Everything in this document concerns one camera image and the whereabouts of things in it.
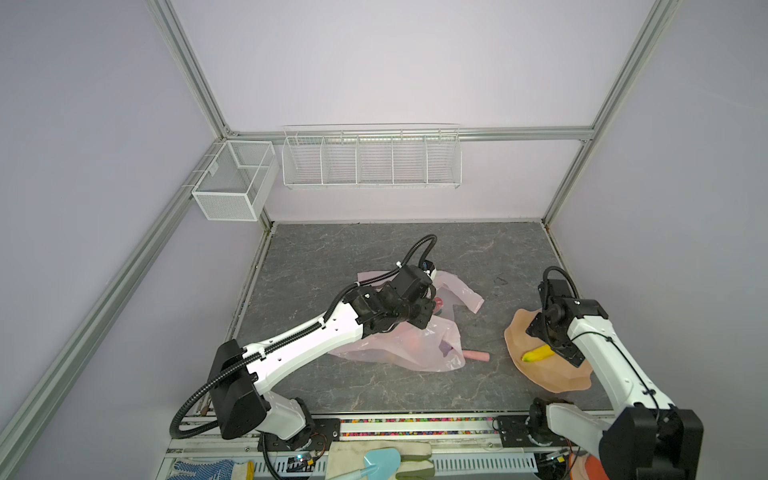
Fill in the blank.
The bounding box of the pink printed plastic bag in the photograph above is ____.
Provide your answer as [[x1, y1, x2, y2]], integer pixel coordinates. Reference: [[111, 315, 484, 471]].
[[330, 271, 484, 372]]

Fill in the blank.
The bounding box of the blue knitted glove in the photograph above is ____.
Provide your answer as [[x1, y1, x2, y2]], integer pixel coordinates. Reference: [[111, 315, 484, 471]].
[[168, 460, 235, 480]]

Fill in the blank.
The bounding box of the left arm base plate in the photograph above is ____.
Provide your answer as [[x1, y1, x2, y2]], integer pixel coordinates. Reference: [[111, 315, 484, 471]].
[[257, 417, 341, 453]]

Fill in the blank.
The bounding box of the teal plastic trowel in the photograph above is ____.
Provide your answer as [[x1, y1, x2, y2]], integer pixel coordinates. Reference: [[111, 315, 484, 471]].
[[332, 448, 401, 480]]

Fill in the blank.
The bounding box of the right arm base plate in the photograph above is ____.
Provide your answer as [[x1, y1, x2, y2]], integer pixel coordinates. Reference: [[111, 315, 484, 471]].
[[492, 414, 568, 448]]

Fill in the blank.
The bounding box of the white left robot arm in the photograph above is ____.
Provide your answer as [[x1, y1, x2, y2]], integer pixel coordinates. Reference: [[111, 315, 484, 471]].
[[169, 260, 436, 450]]

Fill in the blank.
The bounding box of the beige wavy fruit plate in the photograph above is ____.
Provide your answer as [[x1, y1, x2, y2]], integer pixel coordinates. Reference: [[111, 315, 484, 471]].
[[504, 309, 593, 393]]

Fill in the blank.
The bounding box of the yellow banana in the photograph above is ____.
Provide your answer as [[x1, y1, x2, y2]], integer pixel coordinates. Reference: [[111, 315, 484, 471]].
[[521, 345, 555, 363]]

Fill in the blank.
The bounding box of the purple scoop pink handle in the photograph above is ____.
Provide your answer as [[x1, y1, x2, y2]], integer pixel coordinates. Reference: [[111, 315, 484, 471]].
[[439, 341, 490, 362]]

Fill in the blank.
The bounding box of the orange rubber glove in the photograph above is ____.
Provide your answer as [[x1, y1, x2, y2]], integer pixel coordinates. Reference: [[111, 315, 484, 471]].
[[569, 454, 608, 480]]

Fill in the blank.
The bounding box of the small white wire basket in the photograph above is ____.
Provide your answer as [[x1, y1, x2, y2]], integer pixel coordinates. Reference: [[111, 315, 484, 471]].
[[192, 140, 279, 222]]

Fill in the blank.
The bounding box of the long white wire shelf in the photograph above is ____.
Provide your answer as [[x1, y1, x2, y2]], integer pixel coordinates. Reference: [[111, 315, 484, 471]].
[[281, 124, 463, 189]]

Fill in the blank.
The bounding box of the beige work glove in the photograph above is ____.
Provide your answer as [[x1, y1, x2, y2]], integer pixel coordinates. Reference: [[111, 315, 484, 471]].
[[325, 440, 436, 479]]

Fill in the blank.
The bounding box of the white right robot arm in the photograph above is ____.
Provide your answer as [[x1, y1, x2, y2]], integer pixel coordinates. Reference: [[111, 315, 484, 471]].
[[526, 277, 704, 479]]

